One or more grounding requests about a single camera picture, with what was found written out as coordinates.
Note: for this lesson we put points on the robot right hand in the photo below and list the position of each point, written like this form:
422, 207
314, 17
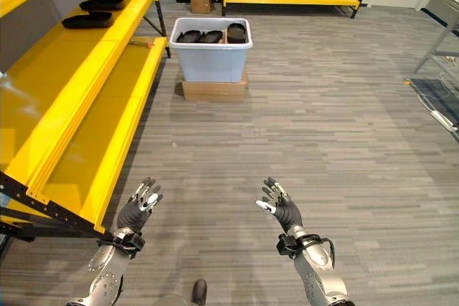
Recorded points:
287, 211

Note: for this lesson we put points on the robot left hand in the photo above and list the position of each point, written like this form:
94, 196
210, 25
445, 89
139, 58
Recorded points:
133, 214

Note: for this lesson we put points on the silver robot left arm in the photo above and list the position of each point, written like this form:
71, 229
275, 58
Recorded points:
107, 266

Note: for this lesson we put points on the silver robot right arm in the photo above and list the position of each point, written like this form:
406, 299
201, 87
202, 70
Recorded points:
317, 266

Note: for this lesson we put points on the flat cardboard box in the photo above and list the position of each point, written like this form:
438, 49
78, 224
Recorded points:
214, 90

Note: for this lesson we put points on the pale blue plastic box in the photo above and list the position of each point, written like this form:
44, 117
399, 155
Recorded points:
211, 58

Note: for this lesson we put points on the small cardboard box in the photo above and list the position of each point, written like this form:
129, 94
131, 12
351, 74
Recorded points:
200, 2

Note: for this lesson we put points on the robot dark foot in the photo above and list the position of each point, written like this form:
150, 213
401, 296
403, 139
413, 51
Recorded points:
199, 290

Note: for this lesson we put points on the small orange-tipped tool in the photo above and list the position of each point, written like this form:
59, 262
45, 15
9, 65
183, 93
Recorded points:
141, 43

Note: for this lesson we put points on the black sole-shaped part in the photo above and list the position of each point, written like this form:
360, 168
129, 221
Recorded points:
103, 4
189, 36
236, 33
87, 20
212, 36

